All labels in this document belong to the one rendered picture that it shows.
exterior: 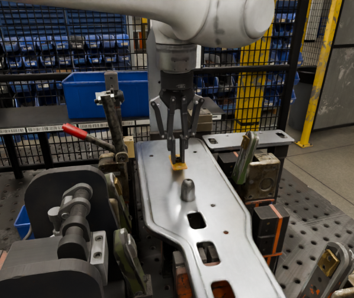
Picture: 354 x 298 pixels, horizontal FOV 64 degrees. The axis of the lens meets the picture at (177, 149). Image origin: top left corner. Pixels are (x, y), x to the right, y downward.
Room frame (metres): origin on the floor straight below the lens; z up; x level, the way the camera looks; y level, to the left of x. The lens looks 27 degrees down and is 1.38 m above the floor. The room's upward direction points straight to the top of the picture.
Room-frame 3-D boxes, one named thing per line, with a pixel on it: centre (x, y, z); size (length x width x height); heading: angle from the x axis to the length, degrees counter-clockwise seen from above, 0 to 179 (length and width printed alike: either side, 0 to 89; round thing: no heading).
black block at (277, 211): (0.49, -0.21, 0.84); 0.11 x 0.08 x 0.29; 101
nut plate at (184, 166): (0.65, 0.00, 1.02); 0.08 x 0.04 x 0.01; 11
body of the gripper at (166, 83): (0.65, 0.00, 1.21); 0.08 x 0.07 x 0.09; 101
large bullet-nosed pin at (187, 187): (0.52, -0.02, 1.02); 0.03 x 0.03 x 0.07
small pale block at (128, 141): (0.70, 0.14, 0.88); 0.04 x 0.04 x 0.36; 11
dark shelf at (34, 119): (1.04, 0.28, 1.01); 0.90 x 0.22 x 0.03; 101
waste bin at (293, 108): (3.43, -1.66, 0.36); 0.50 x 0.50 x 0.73
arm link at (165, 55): (0.65, 0.00, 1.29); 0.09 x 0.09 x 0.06
